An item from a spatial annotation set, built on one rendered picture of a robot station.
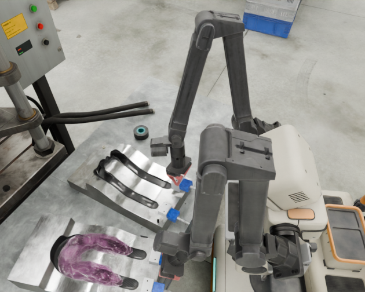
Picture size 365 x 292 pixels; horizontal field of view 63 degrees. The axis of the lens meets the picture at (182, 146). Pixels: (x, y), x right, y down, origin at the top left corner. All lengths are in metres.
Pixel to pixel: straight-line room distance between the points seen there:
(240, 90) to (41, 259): 0.91
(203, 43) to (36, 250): 0.93
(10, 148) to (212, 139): 1.41
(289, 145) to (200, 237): 0.34
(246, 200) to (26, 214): 1.09
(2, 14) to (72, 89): 1.92
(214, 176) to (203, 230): 0.27
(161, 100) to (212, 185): 1.34
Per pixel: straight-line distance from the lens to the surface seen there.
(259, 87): 3.29
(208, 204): 0.62
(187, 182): 1.23
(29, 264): 1.26
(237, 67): 0.93
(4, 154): 1.77
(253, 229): 0.72
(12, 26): 1.50
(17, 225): 1.49
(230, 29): 0.87
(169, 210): 1.24
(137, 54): 3.67
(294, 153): 0.85
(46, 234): 1.29
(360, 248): 1.37
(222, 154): 0.49
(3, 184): 1.66
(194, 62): 0.91
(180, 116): 1.00
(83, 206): 1.43
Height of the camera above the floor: 2.01
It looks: 50 degrees down
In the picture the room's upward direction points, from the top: 2 degrees clockwise
